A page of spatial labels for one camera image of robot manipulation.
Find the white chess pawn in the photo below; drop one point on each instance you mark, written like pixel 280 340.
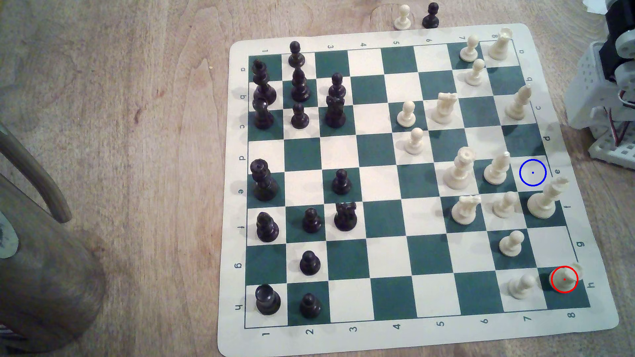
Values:
pixel 505 206
pixel 522 286
pixel 403 19
pixel 414 143
pixel 407 115
pixel 469 49
pixel 512 244
pixel 476 74

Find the dark wooden chair part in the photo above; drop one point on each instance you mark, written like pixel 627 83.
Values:
pixel 44 282

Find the white chess rook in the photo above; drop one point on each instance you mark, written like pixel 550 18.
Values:
pixel 565 282
pixel 500 47

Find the white chess bishop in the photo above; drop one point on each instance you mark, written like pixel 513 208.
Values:
pixel 497 171
pixel 518 104

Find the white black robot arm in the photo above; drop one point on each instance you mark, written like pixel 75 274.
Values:
pixel 590 84

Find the white chess queen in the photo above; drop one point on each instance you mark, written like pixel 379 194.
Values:
pixel 459 171

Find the black bishop top left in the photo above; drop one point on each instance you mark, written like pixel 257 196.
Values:
pixel 263 87

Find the black chess king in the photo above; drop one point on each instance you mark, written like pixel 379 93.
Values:
pixel 263 183

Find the black chess rook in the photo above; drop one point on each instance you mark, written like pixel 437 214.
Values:
pixel 268 301
pixel 335 114

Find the black chess bishop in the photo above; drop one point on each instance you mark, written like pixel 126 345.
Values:
pixel 300 87
pixel 267 229

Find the white chess king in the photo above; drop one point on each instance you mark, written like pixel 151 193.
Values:
pixel 543 203

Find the black chess pawn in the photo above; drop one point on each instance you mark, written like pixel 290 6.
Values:
pixel 299 117
pixel 430 17
pixel 296 55
pixel 309 264
pixel 310 307
pixel 312 222
pixel 337 87
pixel 341 183

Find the green white chess board mat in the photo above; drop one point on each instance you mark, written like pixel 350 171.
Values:
pixel 387 198

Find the white chess knight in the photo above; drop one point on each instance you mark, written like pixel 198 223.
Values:
pixel 466 210
pixel 445 109

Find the black chess knight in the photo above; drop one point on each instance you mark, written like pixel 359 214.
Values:
pixel 263 116
pixel 345 218

